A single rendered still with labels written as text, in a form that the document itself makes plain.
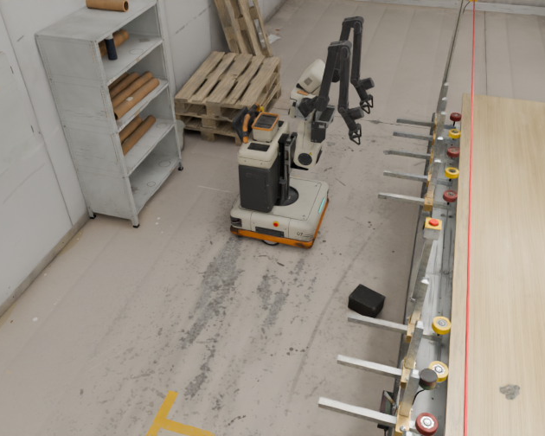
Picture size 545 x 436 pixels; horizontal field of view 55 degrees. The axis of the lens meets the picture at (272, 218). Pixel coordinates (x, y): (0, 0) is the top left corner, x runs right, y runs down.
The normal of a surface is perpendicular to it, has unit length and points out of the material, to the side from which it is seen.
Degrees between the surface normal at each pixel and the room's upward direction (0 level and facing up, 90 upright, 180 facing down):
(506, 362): 0
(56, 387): 0
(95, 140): 90
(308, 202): 0
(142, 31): 90
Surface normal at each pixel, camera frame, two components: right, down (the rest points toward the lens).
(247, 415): -0.01, -0.77
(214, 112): -0.24, 0.62
